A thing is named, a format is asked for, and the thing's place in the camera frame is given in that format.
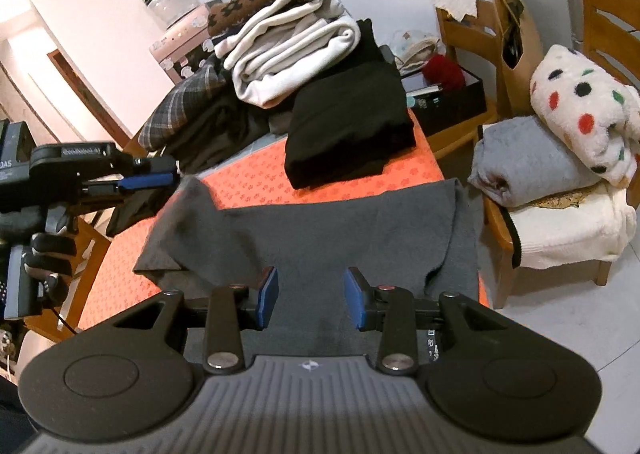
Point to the orange patterned mat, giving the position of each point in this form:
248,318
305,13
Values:
410,173

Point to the brown paper bag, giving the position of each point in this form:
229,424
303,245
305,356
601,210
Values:
520,28

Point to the dark folded garment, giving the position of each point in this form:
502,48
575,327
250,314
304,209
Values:
375,48

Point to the white polka dot blanket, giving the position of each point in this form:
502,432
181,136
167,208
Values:
585,108

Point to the grey plaid folded garment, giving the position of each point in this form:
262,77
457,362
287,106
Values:
185,101

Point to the black folded garment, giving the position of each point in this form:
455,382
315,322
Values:
350,133

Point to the white folded garments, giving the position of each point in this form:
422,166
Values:
290,48

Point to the brown wooden door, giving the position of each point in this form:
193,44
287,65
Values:
90,88

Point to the person's left hand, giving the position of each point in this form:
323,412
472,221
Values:
52,259

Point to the dark grey garment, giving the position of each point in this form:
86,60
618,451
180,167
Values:
320,234

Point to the grey folded blanket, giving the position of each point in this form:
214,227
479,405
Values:
530,158

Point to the black box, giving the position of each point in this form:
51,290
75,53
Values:
450,103

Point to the red knit item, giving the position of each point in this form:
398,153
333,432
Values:
444,72

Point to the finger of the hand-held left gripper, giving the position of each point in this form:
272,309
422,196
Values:
150,166
147,182

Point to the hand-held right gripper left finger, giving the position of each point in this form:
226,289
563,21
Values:
269,296

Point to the beige knit item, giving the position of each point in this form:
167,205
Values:
417,51

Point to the black folded clothes stack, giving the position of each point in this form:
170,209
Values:
225,133

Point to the white fleece blanket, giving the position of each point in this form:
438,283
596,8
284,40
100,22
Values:
570,229

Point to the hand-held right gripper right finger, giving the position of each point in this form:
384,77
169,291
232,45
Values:
356,299

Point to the pink water dispenser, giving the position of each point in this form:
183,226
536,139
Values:
185,46

